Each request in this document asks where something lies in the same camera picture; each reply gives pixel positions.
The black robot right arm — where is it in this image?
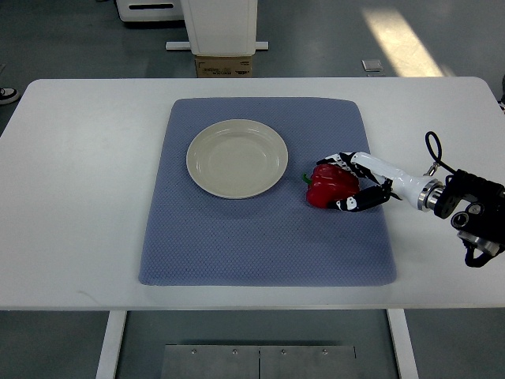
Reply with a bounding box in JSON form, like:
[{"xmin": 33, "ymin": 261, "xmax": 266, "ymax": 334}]
[{"xmin": 422, "ymin": 131, "xmax": 504, "ymax": 268}]

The red bell pepper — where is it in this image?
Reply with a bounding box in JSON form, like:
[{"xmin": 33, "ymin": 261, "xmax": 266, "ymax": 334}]
[{"xmin": 302, "ymin": 163, "xmax": 360, "ymax": 208}]

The white table leg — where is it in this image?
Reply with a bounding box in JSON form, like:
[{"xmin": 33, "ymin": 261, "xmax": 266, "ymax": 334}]
[
  {"xmin": 95, "ymin": 310, "xmax": 127, "ymax": 379},
  {"xmin": 387, "ymin": 309, "xmax": 419, "ymax": 379}
]

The white left table leg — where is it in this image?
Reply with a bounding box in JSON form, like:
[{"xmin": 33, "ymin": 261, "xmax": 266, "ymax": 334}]
[{"xmin": 95, "ymin": 310, "xmax": 127, "ymax": 379}]

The cream round plate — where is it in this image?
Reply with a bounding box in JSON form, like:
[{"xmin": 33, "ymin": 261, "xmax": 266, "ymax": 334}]
[{"xmin": 186, "ymin": 119, "xmax": 289, "ymax": 199}]

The white cabinet with slot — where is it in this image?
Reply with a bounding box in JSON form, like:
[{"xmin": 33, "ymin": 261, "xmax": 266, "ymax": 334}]
[{"xmin": 114, "ymin": 0, "xmax": 184, "ymax": 22}]

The blue textured mat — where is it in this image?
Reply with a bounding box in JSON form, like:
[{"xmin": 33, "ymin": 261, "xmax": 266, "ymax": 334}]
[{"xmin": 139, "ymin": 97, "xmax": 396, "ymax": 287}]

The white right table leg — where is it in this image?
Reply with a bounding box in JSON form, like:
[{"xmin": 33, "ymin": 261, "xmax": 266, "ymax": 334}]
[{"xmin": 387, "ymin": 309, "xmax": 419, "ymax": 379}]

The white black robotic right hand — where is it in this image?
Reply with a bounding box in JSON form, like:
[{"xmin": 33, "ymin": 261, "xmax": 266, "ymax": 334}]
[{"xmin": 316, "ymin": 152, "xmax": 444, "ymax": 212}]

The white pedestal stand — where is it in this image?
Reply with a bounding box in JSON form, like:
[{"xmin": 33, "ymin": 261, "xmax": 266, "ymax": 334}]
[{"xmin": 165, "ymin": 0, "xmax": 269, "ymax": 57}]

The cardboard box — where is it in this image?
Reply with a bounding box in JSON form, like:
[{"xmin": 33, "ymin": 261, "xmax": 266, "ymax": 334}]
[{"xmin": 195, "ymin": 56, "xmax": 253, "ymax": 78}]

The grey floor socket plate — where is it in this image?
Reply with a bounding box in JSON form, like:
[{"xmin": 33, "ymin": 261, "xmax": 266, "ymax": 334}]
[{"xmin": 361, "ymin": 59, "xmax": 383, "ymax": 73}]

